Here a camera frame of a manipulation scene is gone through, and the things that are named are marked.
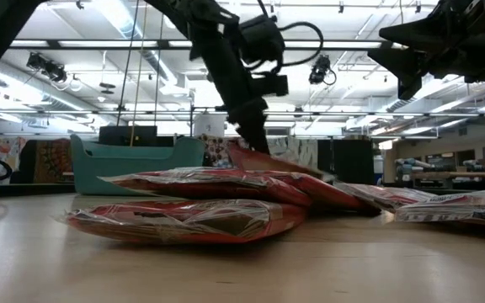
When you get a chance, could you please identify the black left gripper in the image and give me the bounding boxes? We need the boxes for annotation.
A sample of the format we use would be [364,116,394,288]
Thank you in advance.
[189,20,289,155]

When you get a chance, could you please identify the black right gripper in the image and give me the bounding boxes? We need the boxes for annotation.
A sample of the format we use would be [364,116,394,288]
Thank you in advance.
[367,0,485,100]

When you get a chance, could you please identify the white cylindrical tank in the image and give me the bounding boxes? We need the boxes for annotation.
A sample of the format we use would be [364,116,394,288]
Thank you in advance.
[193,112,227,138]

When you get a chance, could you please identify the green leaf print fabric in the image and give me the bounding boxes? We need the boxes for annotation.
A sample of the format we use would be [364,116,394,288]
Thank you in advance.
[265,136,319,178]

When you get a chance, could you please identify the stack of fabric rolls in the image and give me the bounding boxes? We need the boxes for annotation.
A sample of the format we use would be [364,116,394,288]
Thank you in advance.
[395,157,427,182]

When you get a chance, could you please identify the teal plastic basket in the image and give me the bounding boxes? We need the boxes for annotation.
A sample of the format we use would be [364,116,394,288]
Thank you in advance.
[69,133,206,197]

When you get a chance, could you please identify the dark red patterned fabric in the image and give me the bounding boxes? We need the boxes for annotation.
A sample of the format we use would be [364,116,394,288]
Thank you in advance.
[27,137,75,184]

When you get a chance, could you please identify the black ceiling spotlights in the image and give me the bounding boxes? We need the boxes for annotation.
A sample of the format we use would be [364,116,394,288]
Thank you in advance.
[25,50,69,84]

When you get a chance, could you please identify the light floral fabric panel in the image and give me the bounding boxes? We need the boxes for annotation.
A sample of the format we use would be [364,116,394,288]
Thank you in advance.
[0,135,28,183]

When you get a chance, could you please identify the black overhead camera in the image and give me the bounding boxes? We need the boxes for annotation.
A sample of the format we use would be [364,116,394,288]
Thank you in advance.
[308,53,338,87]

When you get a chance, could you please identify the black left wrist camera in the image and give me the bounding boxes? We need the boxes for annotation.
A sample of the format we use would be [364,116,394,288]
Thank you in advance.
[237,14,286,64]

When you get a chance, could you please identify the black camera cable loop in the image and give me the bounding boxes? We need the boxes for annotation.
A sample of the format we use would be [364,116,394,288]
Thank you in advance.
[267,20,326,76]

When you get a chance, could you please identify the hanging black cable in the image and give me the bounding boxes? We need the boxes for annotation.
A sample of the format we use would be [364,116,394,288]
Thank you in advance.
[153,10,164,127]

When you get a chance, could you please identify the long thin black cable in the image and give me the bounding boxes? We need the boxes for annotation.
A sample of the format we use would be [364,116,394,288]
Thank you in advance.
[115,0,141,127]

